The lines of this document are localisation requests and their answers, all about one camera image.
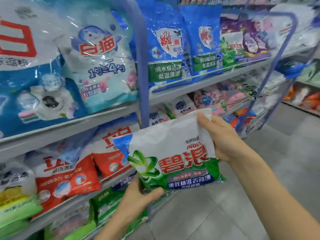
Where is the person's left hand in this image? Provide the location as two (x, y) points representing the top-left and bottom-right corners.
(117, 173), (164, 223)

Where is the person's right hand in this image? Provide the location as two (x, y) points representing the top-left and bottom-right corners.
(197, 113), (253, 164)

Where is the green blue detergent bag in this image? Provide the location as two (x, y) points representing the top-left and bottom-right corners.
(111, 172), (137, 191)

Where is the purple lavender bag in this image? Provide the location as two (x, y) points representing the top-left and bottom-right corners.
(219, 17), (272, 60)

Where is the blue bird-print detergent bag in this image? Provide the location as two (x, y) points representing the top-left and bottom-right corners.
(129, 0), (192, 88)

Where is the green white-blue detergent bag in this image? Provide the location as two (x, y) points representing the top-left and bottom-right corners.
(0, 157), (43, 231)

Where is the plain white detergent bag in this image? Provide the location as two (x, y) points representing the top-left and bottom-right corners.
(268, 3), (320, 48)

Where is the blue white detergent bag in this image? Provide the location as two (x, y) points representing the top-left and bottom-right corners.
(0, 0), (90, 140)

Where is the person's right forearm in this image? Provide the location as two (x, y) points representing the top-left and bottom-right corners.
(228, 152), (320, 240)

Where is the row of orange bottles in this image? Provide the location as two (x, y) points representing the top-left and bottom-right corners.
(283, 85), (320, 112)

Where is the row of green bottles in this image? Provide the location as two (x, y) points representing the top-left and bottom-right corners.
(297, 59), (320, 86)

